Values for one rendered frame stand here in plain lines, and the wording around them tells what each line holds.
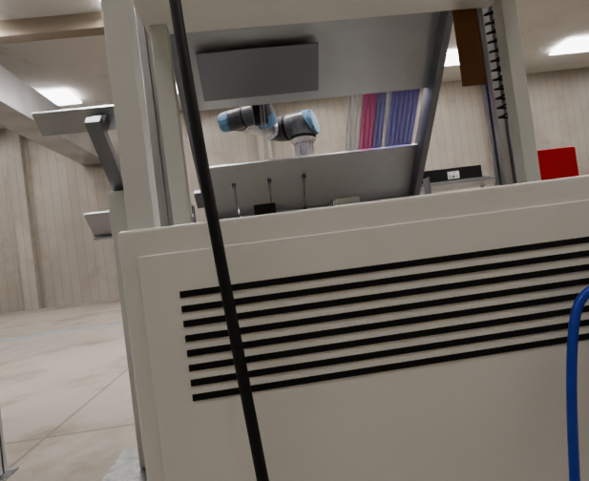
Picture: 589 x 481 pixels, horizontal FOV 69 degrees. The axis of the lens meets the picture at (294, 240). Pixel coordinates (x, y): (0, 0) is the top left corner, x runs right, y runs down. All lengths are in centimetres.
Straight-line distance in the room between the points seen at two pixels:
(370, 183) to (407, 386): 100
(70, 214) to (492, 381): 1086
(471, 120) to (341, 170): 1051
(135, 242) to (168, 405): 18
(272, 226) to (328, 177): 92
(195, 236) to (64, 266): 1072
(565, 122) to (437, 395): 1262
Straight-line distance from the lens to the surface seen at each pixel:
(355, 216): 49
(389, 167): 143
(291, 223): 48
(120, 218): 135
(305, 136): 194
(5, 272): 1178
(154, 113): 96
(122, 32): 57
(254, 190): 137
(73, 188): 1121
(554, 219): 59
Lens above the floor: 58
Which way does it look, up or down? 1 degrees up
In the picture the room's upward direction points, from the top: 7 degrees counter-clockwise
